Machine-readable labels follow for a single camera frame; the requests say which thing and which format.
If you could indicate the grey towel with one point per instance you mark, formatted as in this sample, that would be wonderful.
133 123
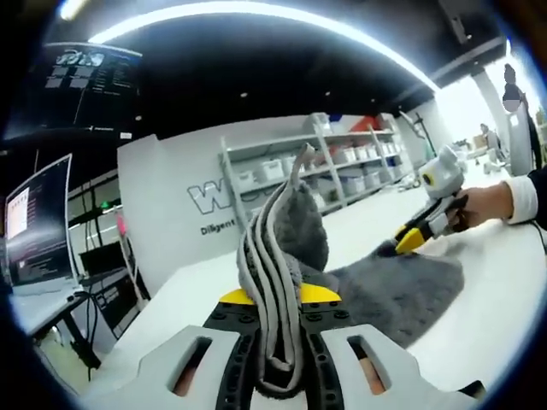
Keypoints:
406 290

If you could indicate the person's right hand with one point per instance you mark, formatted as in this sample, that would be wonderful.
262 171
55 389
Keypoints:
487 203

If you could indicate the black coat stand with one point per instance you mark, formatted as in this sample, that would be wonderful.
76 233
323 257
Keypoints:
421 132

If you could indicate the grey metal shelf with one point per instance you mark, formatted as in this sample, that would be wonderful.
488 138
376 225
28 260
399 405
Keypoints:
330 171

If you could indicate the black desk monitor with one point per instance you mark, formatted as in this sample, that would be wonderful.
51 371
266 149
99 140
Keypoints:
102 265

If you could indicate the pink hanging tag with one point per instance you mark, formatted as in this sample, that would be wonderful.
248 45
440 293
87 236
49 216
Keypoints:
122 226

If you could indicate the row of white storage bins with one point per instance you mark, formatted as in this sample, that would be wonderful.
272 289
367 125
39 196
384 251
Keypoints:
271 168

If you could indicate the grey office desk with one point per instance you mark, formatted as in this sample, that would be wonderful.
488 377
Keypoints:
38 307

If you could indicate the lit computer monitor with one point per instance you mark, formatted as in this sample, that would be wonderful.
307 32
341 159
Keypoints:
42 239

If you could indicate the ceiling light strip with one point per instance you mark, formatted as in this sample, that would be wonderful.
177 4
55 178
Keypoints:
235 9

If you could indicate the hanging dark screen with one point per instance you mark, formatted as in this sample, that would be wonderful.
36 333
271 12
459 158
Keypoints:
85 85

